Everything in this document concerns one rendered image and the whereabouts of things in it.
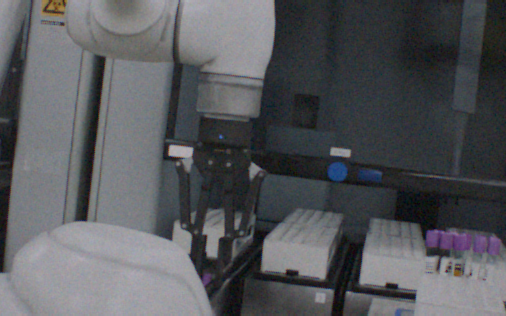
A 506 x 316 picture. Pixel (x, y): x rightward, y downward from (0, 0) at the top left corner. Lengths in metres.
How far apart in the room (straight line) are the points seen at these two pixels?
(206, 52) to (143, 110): 0.30
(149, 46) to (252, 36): 0.14
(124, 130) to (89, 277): 1.15
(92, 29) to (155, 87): 0.28
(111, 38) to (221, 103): 0.17
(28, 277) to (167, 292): 0.09
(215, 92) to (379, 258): 0.38
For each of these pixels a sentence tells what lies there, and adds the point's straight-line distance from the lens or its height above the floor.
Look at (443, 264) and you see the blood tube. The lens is 1.56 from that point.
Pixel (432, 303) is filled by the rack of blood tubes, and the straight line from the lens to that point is 1.32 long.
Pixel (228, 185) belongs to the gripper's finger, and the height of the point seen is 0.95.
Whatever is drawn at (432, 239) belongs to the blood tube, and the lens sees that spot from 1.56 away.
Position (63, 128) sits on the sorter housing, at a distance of 1.96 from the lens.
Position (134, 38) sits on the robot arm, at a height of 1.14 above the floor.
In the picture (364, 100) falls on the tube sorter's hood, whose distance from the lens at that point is 1.88.
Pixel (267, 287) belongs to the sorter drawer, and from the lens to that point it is 1.83.
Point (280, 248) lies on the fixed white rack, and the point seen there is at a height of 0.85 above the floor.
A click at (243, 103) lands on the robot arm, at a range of 1.66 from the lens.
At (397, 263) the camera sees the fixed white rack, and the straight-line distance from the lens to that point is 1.85.
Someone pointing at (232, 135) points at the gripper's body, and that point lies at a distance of 1.66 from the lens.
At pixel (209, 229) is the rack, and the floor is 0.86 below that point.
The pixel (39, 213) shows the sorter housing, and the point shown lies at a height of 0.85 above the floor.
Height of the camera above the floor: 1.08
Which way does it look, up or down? 3 degrees down
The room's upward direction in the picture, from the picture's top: 7 degrees clockwise
